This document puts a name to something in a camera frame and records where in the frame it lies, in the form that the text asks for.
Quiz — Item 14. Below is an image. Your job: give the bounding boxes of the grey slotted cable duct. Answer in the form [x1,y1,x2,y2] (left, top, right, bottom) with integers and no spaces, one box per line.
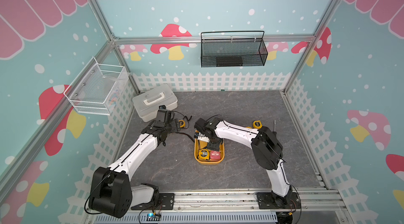
[94,211,278,224]

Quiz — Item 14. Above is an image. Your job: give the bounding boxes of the white wire mesh basket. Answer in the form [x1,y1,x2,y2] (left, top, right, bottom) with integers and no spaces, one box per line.
[64,58,129,116]

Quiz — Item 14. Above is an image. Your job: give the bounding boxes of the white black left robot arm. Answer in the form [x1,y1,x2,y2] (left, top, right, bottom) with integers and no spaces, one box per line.
[84,105,181,218]

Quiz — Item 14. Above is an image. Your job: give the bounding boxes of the green circuit board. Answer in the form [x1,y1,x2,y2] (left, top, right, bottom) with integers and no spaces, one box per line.
[146,213,162,222]

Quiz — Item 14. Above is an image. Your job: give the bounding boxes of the black wire mesh basket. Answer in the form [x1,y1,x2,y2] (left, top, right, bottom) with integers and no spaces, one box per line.
[200,30,268,68]

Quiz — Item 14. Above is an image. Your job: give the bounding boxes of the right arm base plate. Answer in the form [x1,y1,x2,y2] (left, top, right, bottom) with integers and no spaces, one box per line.
[256,191,301,211]

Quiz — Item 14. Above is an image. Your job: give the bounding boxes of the white plastic storage case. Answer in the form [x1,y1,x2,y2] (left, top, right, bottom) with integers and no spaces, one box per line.
[132,84,178,123]

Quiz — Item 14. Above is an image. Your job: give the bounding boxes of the yellow plastic tray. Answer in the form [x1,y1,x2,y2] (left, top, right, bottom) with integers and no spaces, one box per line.
[194,139,225,165]

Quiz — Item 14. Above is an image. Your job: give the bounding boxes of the pink tape measure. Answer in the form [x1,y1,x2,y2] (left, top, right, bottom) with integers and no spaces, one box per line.
[209,150,222,162]

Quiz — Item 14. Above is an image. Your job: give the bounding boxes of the yellow tape measure front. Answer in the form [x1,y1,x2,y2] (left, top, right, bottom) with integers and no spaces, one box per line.
[197,149,210,162]

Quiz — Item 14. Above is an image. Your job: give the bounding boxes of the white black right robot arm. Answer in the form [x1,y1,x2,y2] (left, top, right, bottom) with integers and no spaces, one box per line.
[194,118,292,205]

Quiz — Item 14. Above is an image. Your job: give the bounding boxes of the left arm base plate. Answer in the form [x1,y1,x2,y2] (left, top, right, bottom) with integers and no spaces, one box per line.
[130,193,175,210]

